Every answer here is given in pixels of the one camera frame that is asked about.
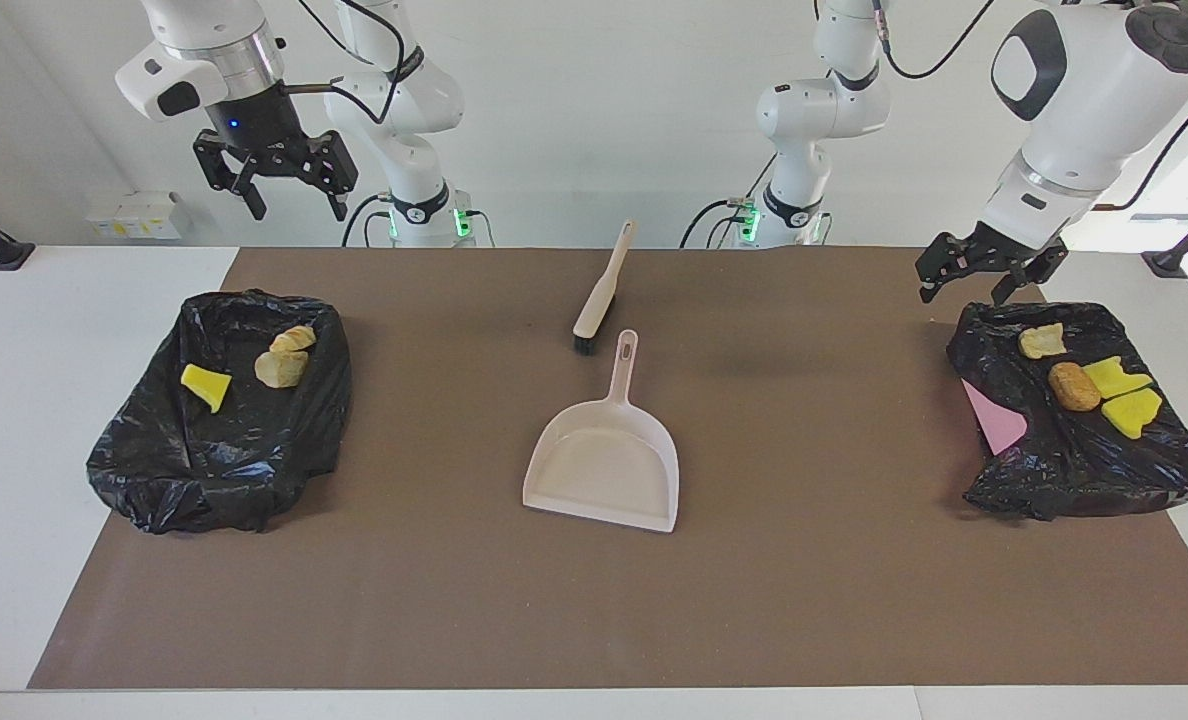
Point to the yellow sponge chunk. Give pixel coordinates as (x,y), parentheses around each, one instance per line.
(1132,412)

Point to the pale pink plastic dustpan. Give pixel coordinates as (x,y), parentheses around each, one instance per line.
(604,470)

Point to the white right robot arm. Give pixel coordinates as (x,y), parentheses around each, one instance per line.
(214,50)

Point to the brown table mat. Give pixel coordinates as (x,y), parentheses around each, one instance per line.
(594,600)

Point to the white small boxes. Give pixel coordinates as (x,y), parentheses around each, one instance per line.
(139,215)

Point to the striped croissant bread piece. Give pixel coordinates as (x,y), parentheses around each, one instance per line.
(1042,341)

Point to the beige foam rock chunk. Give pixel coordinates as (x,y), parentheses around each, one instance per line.
(292,340)
(280,370)

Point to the yellow sponge wedge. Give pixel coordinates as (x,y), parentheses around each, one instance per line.
(204,385)

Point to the brown bread roll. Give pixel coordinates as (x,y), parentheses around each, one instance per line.
(1074,386)

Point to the black plastic trash bag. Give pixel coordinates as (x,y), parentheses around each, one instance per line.
(1074,460)
(154,470)

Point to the yellow notched sponge piece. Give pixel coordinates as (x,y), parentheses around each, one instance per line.
(1112,375)

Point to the beige hand brush black bristles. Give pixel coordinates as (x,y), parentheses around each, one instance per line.
(599,300)

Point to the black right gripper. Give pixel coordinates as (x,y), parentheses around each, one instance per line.
(254,125)

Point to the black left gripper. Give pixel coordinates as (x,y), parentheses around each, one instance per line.
(1009,245)

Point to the pink plastic bin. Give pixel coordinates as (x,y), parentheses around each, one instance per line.
(994,425)

